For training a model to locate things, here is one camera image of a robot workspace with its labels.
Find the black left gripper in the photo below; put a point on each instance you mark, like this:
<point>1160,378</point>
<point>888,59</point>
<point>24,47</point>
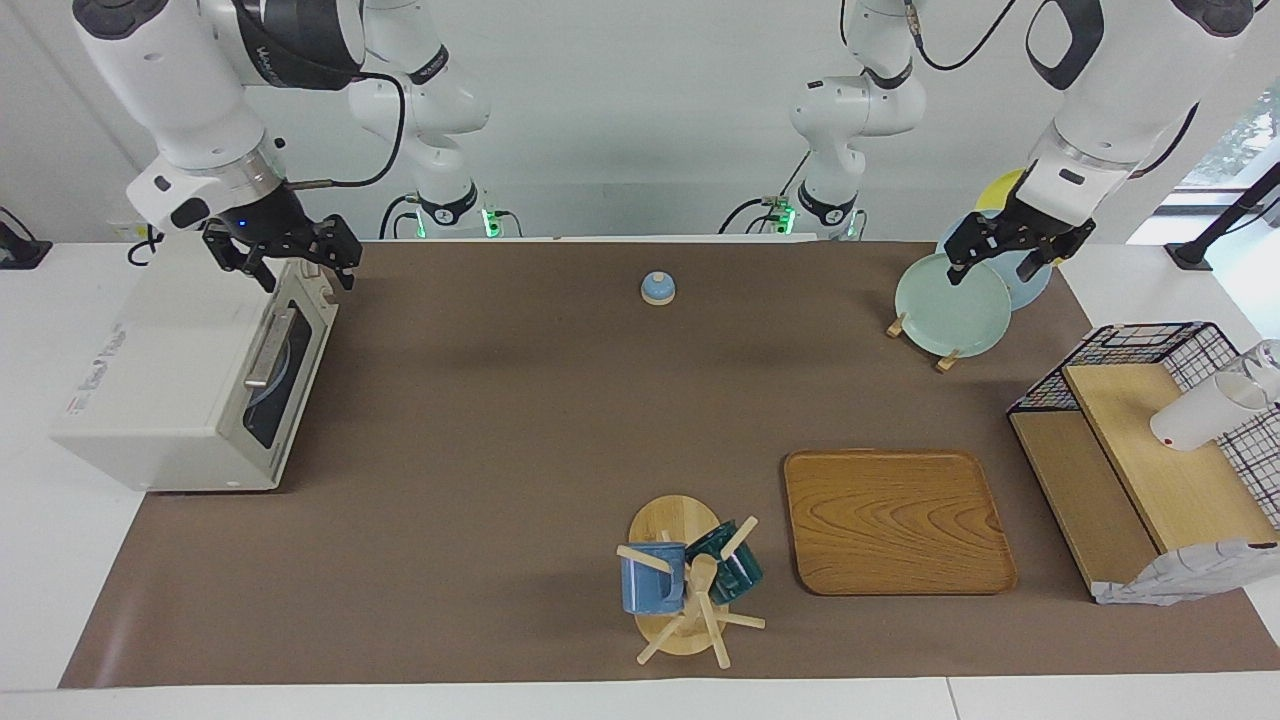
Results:
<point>1040,232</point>

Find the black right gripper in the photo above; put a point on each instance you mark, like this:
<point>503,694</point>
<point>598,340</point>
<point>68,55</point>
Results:
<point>270,225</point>

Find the light blue serving plate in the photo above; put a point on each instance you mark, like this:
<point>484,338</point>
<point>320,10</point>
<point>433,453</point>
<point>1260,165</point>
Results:
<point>290,370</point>

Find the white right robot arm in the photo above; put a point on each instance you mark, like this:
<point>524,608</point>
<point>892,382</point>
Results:
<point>170,80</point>

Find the white toaster oven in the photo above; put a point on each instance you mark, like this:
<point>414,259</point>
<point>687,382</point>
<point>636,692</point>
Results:
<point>160,380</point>

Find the light blue plate in rack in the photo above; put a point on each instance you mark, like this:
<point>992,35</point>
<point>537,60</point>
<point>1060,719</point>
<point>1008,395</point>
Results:
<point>1030,290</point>

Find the yellow plate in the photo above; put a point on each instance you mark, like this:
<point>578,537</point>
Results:
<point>1000,190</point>

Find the pale green plate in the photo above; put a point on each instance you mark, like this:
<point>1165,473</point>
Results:
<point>950,315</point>

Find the wooden plate rack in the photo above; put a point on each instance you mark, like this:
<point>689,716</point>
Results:
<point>948,360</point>

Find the black stand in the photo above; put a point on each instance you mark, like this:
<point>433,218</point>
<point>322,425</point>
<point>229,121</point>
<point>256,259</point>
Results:
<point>1225,220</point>

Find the white cup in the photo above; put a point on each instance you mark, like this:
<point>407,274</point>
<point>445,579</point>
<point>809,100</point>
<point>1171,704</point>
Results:
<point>1195,420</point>

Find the black clamp base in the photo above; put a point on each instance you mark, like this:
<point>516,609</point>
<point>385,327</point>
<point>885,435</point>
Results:
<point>22,255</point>

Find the clear glass cup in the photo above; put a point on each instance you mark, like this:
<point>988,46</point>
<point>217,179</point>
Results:
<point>1268,362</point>

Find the wooden step shelf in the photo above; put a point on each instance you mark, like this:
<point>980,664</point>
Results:
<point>1180,480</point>

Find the wooden serving tray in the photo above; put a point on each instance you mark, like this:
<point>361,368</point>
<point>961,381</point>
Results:
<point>900,520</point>

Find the brown table mat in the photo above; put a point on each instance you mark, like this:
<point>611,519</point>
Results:
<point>500,450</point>

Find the white patterned cloth liner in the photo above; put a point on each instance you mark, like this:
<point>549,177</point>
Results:
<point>1180,575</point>

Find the dark green mug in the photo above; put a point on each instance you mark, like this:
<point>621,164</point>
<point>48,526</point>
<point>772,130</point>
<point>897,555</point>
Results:
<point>740,575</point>

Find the wooden mug tree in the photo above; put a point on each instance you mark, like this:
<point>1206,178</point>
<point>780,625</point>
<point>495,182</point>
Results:
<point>672,520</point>

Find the blue mug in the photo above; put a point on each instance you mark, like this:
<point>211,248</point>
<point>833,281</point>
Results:
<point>648,590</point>

